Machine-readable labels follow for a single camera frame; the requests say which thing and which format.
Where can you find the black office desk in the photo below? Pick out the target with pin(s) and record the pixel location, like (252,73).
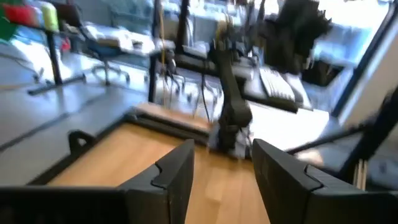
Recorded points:
(174,46)

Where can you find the red spool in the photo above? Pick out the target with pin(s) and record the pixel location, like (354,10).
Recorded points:
(20,15)

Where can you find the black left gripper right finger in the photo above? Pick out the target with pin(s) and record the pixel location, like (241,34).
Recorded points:
(280,183)

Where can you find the white keyboard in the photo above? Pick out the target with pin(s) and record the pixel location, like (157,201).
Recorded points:
(276,84)

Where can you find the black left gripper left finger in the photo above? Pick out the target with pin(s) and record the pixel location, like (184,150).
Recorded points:
(174,183)

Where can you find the black frame post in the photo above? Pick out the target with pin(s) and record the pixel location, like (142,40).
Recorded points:
(370,137)

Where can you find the black table clamp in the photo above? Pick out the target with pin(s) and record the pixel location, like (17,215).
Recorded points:
(80,141)

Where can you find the yellow-green spool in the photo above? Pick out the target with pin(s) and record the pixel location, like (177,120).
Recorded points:
(50,15)

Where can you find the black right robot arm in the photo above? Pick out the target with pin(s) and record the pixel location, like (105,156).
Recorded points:
(231,105)

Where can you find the blue office chair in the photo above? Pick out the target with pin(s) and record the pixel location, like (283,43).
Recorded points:
(107,46)

